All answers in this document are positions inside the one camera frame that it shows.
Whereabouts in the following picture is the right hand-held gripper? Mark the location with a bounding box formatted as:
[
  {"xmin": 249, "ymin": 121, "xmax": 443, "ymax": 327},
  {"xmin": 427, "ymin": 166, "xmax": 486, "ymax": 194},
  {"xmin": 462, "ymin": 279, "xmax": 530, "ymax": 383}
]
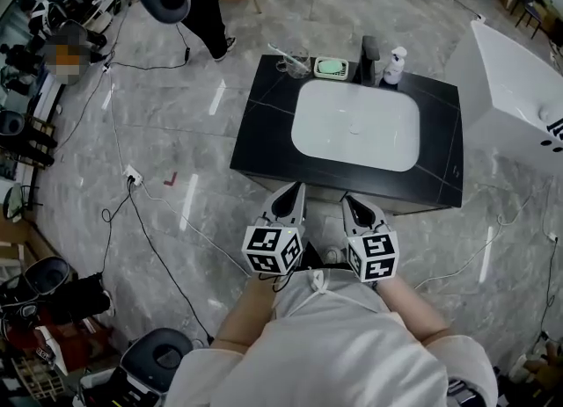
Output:
[{"xmin": 341, "ymin": 195, "xmax": 400, "ymax": 284}]

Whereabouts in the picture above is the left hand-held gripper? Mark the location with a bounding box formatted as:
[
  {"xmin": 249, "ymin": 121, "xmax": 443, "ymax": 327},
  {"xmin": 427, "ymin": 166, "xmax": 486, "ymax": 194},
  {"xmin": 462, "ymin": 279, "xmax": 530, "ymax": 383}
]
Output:
[{"xmin": 240, "ymin": 181, "xmax": 307, "ymax": 277}]

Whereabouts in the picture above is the clear glass cup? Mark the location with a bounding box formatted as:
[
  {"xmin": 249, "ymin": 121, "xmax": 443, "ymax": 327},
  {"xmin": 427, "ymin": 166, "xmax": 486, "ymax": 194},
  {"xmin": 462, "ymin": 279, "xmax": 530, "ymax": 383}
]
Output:
[{"xmin": 282, "ymin": 46, "xmax": 311, "ymax": 81}]

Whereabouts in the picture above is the white toothbrush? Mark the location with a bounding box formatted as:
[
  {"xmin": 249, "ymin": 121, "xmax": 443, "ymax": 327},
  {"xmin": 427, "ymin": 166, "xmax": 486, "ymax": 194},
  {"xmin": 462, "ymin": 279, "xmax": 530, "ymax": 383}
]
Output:
[{"xmin": 267, "ymin": 42, "xmax": 309, "ymax": 69}]

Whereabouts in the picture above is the person's right forearm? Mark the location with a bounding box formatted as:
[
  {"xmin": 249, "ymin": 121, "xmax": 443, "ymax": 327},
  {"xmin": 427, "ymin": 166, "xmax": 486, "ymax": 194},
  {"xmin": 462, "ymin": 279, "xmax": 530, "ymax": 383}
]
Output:
[{"xmin": 377, "ymin": 276, "xmax": 450, "ymax": 345}]

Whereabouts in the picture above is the person's left forearm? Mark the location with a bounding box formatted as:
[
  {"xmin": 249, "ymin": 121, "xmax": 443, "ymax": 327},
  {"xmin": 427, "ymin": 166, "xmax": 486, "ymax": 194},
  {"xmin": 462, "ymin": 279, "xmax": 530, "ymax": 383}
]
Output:
[{"xmin": 211, "ymin": 273, "xmax": 283, "ymax": 353}]

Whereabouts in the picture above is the vanity cabinet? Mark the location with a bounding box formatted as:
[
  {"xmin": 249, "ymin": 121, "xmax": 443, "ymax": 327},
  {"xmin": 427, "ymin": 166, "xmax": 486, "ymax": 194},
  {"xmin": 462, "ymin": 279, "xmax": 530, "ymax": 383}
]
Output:
[{"xmin": 249, "ymin": 173, "xmax": 455, "ymax": 216}]

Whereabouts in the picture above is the person's white shoe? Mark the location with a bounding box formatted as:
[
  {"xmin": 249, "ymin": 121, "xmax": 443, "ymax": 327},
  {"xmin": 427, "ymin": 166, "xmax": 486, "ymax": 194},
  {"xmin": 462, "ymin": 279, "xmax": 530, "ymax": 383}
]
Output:
[{"xmin": 322, "ymin": 244, "xmax": 345, "ymax": 265}]

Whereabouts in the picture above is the black marble vanity top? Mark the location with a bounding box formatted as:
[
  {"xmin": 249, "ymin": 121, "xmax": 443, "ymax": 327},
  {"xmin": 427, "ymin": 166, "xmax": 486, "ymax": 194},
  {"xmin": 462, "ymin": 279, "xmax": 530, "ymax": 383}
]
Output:
[{"xmin": 229, "ymin": 54, "xmax": 465, "ymax": 209}]

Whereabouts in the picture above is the white sink basin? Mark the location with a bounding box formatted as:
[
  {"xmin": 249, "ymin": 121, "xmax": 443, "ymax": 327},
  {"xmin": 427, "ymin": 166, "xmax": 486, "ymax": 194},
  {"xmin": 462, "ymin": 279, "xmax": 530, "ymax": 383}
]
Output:
[{"xmin": 290, "ymin": 78, "xmax": 421, "ymax": 173}]

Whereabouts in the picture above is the person's white shirt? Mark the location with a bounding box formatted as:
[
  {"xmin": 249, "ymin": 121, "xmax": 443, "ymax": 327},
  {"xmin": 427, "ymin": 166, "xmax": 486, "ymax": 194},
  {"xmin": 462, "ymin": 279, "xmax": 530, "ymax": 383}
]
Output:
[{"xmin": 164, "ymin": 265, "xmax": 499, "ymax": 407}]

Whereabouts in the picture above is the green soap dish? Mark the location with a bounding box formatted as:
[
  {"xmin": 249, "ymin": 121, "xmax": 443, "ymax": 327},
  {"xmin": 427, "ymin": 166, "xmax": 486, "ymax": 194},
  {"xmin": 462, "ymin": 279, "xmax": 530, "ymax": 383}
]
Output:
[{"xmin": 312, "ymin": 56, "xmax": 350, "ymax": 80}]

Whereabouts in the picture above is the white pump bottle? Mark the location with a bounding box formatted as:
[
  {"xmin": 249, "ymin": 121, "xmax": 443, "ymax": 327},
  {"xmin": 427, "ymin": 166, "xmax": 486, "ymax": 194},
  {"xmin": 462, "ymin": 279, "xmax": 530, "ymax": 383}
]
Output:
[{"xmin": 382, "ymin": 46, "xmax": 409, "ymax": 86}]

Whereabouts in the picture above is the black faucet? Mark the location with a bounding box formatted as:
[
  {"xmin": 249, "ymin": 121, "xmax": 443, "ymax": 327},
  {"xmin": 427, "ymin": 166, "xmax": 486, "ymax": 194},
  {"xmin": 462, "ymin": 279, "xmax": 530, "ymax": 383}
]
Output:
[{"xmin": 359, "ymin": 35, "xmax": 382, "ymax": 87}]

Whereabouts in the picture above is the white power strip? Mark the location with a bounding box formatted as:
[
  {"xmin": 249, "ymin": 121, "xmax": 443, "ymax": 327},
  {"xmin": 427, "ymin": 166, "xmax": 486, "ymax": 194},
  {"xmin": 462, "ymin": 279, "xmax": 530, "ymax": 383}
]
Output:
[{"xmin": 122, "ymin": 164, "xmax": 145, "ymax": 187}]

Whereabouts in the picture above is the white bathtub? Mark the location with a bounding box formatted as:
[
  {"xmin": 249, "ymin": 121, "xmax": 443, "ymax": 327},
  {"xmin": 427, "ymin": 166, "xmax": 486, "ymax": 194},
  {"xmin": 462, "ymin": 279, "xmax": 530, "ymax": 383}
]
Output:
[{"xmin": 447, "ymin": 19, "xmax": 563, "ymax": 178}]

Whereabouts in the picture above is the dark metal chair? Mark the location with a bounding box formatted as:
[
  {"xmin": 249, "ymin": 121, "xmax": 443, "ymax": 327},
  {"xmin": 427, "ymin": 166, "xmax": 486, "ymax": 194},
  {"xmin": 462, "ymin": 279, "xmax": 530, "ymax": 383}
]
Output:
[{"xmin": 514, "ymin": 0, "xmax": 552, "ymax": 40}]

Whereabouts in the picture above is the white floor cable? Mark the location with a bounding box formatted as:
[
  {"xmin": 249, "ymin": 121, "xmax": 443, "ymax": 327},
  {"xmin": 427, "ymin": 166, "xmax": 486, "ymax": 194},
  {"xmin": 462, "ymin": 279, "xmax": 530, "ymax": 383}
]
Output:
[{"xmin": 413, "ymin": 183, "xmax": 545, "ymax": 291}]

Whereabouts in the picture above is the black floor cable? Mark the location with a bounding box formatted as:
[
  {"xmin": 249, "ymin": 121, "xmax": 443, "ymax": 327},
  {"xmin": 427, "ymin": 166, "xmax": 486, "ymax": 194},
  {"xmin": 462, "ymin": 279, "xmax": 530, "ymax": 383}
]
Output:
[
  {"xmin": 530, "ymin": 237, "xmax": 559, "ymax": 353},
  {"xmin": 100, "ymin": 178, "xmax": 215, "ymax": 345}
]

